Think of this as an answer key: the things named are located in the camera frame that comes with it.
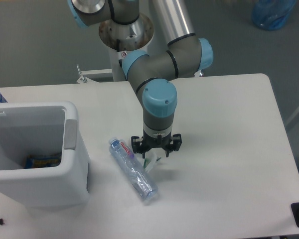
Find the white open trash can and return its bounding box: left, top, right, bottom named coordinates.
left=0, top=101, right=90, bottom=207

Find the clear crushed plastic bottle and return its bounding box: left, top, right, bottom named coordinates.
left=109, top=137, right=158, bottom=201

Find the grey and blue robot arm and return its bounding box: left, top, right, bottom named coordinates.
left=68, top=0, right=213, bottom=155

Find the blue plastic bag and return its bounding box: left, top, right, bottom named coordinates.
left=251, top=0, right=297, bottom=31

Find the white plastic wrapper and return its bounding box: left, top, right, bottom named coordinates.
left=128, top=139, right=165, bottom=178

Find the white pedestal base frame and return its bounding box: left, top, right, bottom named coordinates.
left=76, top=64, right=205, bottom=84

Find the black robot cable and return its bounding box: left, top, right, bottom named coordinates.
left=116, top=39, right=130, bottom=82

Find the blue yellow snack packet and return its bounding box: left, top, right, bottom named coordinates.
left=24, top=153, right=62, bottom=169

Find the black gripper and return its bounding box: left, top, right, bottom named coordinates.
left=131, top=131, right=182, bottom=159

